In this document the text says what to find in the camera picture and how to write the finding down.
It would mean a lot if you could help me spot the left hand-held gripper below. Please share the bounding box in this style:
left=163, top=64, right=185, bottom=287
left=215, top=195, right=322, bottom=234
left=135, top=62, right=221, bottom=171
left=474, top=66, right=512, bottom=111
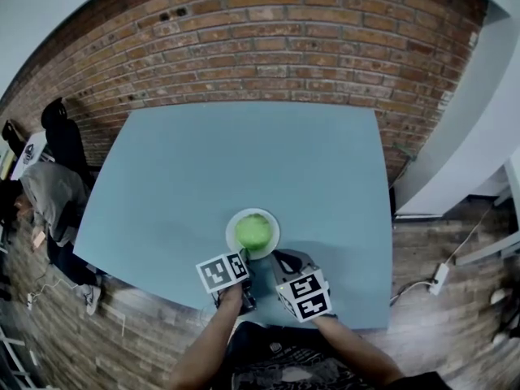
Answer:
left=195, top=245, right=258, bottom=313

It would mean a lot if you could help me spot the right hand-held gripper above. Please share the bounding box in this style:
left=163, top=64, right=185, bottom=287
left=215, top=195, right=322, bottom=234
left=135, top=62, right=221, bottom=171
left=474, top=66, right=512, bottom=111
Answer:
left=271, top=249, right=333, bottom=324

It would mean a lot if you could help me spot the white round plate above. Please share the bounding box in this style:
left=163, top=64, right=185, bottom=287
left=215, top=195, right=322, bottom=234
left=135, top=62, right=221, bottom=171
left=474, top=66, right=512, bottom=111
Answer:
left=224, top=207, right=282, bottom=261

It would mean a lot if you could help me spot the green cabbage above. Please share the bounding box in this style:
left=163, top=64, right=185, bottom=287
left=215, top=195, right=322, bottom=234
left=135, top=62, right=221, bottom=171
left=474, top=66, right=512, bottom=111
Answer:
left=235, top=214, right=275, bottom=251

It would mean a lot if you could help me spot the person's left forearm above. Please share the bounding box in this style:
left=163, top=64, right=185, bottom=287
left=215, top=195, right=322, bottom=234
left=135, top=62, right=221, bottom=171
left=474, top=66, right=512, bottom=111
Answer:
left=167, top=286, right=245, bottom=390

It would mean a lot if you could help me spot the person's right forearm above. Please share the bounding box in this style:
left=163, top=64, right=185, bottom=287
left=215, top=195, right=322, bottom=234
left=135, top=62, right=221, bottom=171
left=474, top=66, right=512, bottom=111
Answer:
left=314, top=314, right=408, bottom=390

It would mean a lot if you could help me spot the light blue table top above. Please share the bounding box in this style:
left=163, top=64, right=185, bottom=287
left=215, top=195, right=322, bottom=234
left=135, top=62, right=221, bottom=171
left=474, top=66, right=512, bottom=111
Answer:
left=72, top=104, right=395, bottom=333

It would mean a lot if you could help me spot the person's black patterned shirt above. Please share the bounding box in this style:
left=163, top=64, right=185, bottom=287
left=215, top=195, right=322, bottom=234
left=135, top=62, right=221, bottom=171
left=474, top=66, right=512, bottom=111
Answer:
left=226, top=320, right=453, bottom=390

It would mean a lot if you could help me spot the white power strip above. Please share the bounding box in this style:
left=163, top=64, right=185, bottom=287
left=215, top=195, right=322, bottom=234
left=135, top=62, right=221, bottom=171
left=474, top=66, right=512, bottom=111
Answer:
left=429, top=262, right=451, bottom=297

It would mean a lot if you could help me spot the black office chair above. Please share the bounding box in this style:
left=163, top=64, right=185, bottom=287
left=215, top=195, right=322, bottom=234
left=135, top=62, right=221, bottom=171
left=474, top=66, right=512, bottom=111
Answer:
left=40, top=97, right=97, bottom=187

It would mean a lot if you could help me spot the white desk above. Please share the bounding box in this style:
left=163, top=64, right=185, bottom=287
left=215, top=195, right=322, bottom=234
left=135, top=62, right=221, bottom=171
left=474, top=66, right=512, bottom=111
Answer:
left=453, top=155, right=520, bottom=267

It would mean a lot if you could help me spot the white printed box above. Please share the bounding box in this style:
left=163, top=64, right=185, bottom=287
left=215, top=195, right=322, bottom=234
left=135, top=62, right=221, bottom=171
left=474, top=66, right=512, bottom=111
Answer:
left=15, top=133, right=46, bottom=171

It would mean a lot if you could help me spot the white power strip cable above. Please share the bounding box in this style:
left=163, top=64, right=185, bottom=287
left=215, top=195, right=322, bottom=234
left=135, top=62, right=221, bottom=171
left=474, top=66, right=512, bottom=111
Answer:
left=444, top=204, right=495, bottom=266

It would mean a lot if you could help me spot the long white floor cable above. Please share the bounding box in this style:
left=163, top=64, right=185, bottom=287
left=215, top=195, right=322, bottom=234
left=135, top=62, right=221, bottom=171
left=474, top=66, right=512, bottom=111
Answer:
left=25, top=277, right=79, bottom=313

